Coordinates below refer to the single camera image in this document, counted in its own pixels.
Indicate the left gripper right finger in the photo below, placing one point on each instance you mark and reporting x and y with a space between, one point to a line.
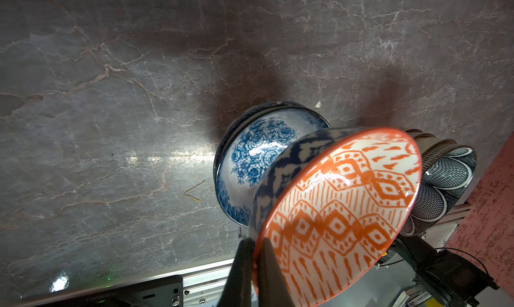
272 290

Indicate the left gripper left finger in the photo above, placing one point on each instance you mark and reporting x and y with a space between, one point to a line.
238 288

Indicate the orange diamond pattern bowl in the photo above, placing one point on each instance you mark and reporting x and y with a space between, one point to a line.
332 203

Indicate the blue floral bowl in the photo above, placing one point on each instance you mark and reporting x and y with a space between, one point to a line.
253 151
245 119

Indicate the dark flower pattern bowl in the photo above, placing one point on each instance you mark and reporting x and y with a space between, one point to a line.
447 170

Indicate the pink striped bowl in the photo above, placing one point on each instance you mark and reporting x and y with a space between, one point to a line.
416 134

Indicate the green triangle pattern bowl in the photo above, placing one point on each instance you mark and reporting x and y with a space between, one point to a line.
431 140

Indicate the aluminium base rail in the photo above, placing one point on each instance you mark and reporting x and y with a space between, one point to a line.
203 283

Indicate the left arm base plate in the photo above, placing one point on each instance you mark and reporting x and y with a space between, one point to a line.
161 292

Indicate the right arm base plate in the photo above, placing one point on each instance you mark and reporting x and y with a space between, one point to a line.
451 279

